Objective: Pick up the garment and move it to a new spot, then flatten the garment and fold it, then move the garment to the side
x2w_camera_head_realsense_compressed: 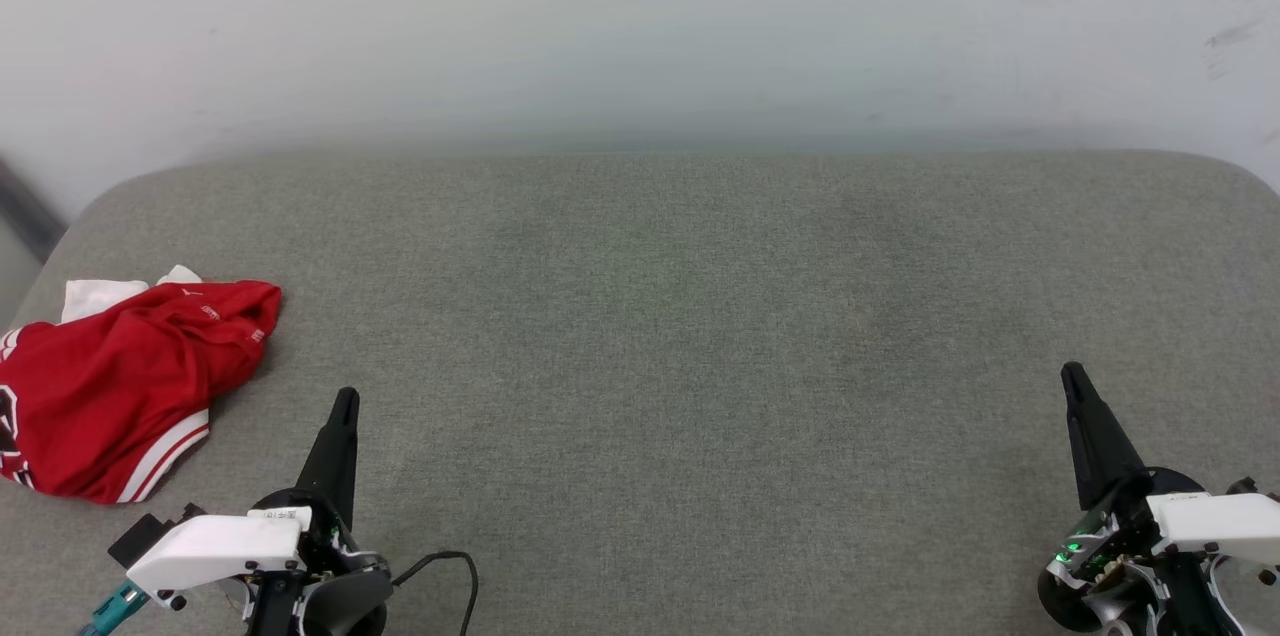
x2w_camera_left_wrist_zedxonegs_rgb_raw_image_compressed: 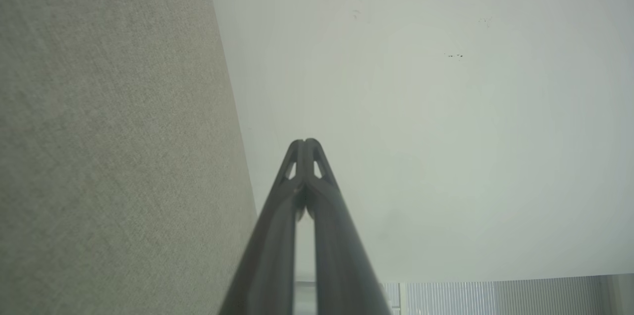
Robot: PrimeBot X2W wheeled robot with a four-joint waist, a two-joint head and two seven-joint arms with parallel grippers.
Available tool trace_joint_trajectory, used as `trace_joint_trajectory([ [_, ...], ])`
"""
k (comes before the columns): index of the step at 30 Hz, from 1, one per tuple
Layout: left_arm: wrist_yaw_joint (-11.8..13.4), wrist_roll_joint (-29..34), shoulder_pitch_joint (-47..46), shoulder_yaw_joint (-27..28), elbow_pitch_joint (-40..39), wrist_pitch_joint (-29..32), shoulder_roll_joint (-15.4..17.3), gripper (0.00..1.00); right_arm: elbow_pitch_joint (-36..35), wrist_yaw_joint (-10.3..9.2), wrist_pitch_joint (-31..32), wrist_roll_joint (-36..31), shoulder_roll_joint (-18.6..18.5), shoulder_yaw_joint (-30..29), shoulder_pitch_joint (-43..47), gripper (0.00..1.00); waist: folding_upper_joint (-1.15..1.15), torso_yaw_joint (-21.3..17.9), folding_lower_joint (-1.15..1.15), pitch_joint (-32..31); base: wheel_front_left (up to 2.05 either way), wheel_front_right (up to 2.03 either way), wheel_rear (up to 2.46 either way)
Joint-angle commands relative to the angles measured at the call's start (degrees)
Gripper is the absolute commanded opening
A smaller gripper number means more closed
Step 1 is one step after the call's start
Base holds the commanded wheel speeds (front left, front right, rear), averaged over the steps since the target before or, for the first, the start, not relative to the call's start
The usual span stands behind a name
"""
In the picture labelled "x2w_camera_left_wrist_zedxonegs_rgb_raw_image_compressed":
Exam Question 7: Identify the white slatted radiator panel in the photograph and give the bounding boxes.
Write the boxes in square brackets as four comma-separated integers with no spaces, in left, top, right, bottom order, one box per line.
[382,275,612,315]

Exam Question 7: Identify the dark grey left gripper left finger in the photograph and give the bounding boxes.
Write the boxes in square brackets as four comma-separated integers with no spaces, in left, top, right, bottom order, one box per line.
[218,139,306,315]

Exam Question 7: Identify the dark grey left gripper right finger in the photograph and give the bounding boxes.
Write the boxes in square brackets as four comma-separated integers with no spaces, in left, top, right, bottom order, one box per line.
[303,138,393,315]

